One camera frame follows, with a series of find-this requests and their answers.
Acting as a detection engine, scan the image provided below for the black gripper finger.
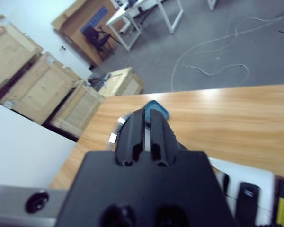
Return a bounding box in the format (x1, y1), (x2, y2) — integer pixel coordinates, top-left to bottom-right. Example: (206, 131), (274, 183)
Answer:
(149, 108), (178, 166)
(115, 108), (147, 166)

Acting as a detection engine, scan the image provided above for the white capsule coffee machine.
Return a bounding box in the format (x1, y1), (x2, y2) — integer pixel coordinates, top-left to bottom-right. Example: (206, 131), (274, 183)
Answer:
(208, 157), (284, 227)

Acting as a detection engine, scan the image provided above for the teal plastic tray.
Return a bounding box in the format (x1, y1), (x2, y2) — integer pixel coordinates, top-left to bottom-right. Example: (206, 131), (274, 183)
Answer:
(142, 100), (170, 121)

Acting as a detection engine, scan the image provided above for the wooden crate with red print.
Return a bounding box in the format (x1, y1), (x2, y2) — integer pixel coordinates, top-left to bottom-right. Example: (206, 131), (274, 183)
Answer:
(97, 67), (144, 98)

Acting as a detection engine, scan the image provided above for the wooden shipping crate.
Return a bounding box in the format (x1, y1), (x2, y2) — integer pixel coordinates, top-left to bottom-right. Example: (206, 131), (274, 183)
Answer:
(0, 14), (44, 97)
(0, 52), (83, 125)
(49, 81), (105, 142)

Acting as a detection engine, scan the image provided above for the dark grey tool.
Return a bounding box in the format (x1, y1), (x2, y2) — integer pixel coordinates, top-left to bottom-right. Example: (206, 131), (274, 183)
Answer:
(88, 72), (111, 90)

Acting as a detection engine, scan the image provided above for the black blue chair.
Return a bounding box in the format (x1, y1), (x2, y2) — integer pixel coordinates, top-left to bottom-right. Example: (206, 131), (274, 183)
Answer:
(81, 25), (121, 61)

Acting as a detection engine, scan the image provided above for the brown wooden board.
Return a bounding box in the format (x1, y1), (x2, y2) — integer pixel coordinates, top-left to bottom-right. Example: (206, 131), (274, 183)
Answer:
(51, 0), (124, 68)

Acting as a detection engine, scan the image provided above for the white floor cable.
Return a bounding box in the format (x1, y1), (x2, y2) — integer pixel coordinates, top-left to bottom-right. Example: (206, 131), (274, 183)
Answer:
(171, 16), (284, 92)

